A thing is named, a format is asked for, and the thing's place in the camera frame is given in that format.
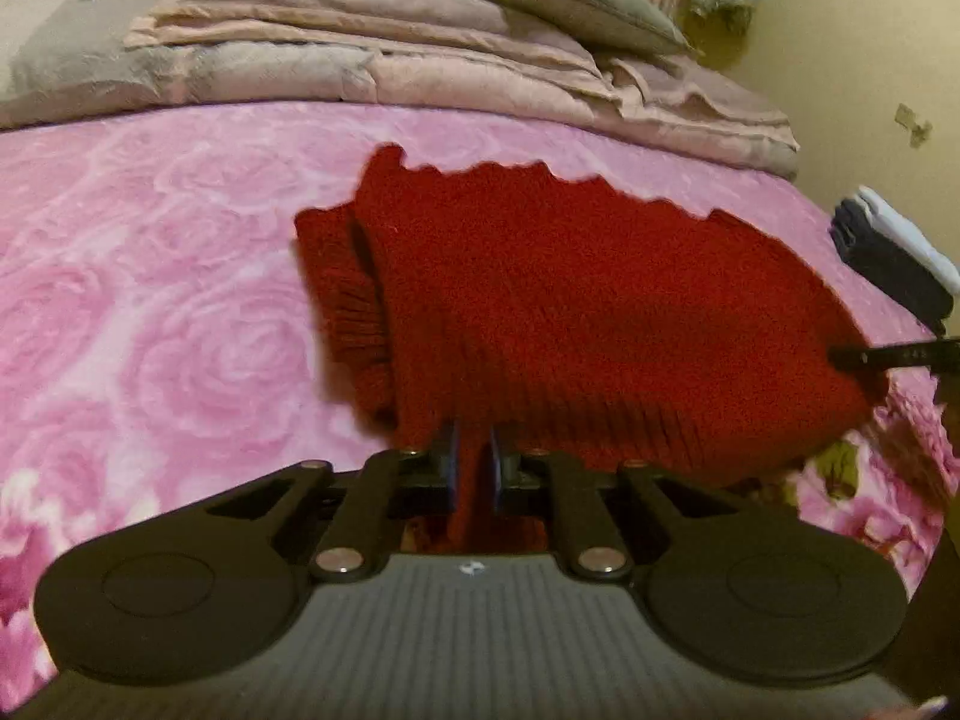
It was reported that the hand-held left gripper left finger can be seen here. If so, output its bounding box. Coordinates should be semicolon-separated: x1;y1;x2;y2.
206;421;460;582

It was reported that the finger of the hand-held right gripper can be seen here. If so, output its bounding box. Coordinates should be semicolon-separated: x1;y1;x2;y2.
829;340;960;374

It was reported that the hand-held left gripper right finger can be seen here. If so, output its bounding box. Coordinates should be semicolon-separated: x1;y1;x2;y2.
489;427;740;580

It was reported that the red knitted sweater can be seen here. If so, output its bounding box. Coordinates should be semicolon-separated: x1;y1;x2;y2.
294;144;890;556

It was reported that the stack of folded dark clothes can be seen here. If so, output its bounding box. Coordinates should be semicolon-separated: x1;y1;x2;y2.
829;195;953;335

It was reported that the folded white garment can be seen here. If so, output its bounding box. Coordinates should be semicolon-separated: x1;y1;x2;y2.
855;185;960;290

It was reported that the pink floral blanket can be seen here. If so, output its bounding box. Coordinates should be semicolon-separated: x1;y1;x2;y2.
0;101;960;691

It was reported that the folded pink quilt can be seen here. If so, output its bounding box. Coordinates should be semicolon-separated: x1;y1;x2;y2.
124;0;800;181

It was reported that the green cushion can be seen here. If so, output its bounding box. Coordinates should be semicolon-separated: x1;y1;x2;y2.
442;0;702;57

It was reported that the peeling wall sticker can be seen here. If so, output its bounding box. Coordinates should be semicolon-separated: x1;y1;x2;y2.
896;103;932;148

